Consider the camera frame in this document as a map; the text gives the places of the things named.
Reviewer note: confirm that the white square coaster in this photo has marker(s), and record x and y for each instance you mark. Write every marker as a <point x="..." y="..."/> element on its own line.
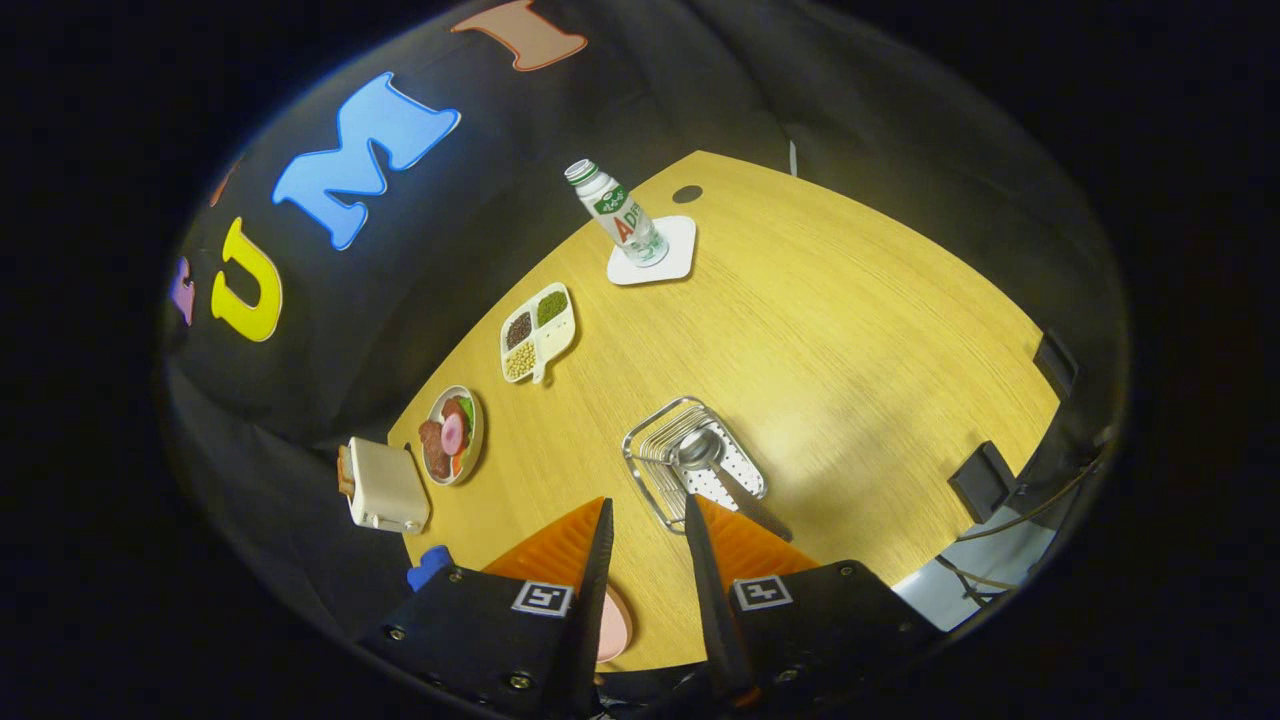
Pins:
<point x="680" y="250"/>

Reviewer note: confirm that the clear plastic drink bottle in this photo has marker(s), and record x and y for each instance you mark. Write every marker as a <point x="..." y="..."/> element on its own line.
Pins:
<point x="615" y="210"/>

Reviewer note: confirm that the round plate of toy food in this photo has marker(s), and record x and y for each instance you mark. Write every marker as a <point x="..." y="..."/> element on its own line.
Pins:
<point x="450" y="437"/>

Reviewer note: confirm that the brown toast slice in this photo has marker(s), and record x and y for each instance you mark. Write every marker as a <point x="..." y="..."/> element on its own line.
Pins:
<point x="345" y="472"/>

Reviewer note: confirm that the blue cloth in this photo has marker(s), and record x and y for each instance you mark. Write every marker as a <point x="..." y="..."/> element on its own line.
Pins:
<point x="428" y="566"/>

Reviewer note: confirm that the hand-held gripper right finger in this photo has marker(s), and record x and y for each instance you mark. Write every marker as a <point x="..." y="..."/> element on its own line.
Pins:
<point x="715" y="610"/>

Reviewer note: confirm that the pink oval plate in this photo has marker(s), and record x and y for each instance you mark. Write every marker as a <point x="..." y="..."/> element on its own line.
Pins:
<point x="614" y="625"/>

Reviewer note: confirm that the black box at table edge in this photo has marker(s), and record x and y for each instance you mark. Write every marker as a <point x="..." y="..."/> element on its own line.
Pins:
<point x="1055" y="363"/>
<point x="983" y="482"/>

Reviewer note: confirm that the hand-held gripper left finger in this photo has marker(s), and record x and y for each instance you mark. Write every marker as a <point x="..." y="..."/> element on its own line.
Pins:
<point x="590" y="600"/>

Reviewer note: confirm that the white toaster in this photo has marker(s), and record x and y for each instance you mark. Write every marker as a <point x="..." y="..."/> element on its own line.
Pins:
<point x="385" y="485"/>

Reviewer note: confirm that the white dotted basket liner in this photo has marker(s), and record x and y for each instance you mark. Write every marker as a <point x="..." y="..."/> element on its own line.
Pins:
<point x="742" y="475"/>

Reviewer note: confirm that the white divided dish with beans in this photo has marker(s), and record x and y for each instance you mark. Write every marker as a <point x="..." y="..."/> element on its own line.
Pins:
<point x="540" y="335"/>

